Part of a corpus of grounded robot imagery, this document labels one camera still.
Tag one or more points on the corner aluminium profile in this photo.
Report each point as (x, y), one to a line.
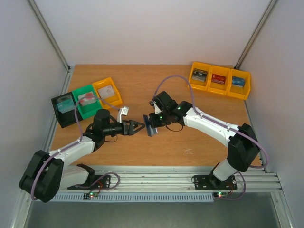
(49, 34)
(256, 32)

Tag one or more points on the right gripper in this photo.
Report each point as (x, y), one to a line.
(152, 121)

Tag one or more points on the blue card stack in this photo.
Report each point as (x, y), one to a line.
(238, 81)

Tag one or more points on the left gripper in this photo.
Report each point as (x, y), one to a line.
(129, 131)

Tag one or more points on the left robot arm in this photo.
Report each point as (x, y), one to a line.
(49, 172)

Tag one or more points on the controller board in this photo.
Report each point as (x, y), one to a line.
(221, 194)
(89, 196)

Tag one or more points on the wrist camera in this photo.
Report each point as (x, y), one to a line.
(157, 107)
(123, 111)

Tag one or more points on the yellow bin far left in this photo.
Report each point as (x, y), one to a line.
(198, 85)

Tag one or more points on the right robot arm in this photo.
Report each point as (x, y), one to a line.
(239, 140)

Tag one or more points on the left corner aluminium profile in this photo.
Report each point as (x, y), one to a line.
(49, 34)

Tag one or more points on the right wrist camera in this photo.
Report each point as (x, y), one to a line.
(157, 107)

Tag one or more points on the teal card stack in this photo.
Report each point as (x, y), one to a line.
(66, 106)

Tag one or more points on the right corner aluminium profile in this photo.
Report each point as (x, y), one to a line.
(256, 32)

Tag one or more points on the black bin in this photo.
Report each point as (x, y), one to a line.
(65, 119)

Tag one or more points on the grey slotted cable duct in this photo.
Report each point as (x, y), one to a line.
(133, 197)

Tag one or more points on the right controller board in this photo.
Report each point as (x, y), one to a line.
(221, 194)

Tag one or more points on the yellow bin far right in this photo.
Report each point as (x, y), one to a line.
(238, 92)

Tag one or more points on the yellow bin left side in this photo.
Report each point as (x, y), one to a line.
(114, 100)

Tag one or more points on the aluminium rail base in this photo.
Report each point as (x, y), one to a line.
(180, 178)

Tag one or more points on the red spot card stack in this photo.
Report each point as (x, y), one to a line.
(86, 99)

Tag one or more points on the left controller board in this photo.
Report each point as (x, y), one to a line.
(89, 196)

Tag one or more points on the yellow bin middle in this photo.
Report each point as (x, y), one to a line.
(218, 88)

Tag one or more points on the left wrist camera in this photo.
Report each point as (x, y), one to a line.
(123, 111)

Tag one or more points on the yellow bin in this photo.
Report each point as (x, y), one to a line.
(114, 100)
(218, 88)
(198, 85)
(238, 92)

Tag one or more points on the green bin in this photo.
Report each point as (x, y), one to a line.
(89, 105)

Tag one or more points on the white card stack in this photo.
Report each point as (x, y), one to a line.
(106, 92)

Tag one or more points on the black card stack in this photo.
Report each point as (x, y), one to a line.
(199, 75)

